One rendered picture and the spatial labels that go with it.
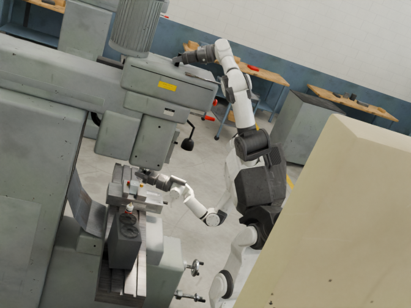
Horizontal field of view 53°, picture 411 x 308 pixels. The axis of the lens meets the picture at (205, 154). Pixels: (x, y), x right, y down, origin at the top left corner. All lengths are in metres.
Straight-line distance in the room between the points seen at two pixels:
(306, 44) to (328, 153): 9.00
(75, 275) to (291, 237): 2.29
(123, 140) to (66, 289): 1.04
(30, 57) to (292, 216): 1.79
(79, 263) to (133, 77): 1.16
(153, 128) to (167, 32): 6.64
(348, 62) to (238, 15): 2.74
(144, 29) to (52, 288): 1.62
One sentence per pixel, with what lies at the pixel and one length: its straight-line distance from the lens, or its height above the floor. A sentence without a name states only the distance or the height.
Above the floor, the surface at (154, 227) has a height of 0.85.
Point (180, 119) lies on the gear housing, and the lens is 2.12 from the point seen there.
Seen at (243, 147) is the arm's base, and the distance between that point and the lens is 1.89.
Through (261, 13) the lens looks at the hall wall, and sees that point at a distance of 8.96.
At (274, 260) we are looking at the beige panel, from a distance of 0.45.
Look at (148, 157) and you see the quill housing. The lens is 2.23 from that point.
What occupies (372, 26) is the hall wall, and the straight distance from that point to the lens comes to 9.92.
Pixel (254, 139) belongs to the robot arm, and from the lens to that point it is 1.92.
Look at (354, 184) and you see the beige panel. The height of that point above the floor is 2.26.
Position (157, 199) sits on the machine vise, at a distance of 2.65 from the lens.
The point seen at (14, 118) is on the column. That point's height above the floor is 1.49.
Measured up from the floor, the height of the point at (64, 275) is 0.53.
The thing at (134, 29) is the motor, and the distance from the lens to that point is 2.01.
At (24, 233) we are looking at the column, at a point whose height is 0.84.
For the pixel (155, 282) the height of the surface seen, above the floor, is 0.60.
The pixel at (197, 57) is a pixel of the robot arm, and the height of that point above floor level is 1.98.
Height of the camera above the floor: 2.38
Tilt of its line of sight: 23 degrees down
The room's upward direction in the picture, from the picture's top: 21 degrees clockwise
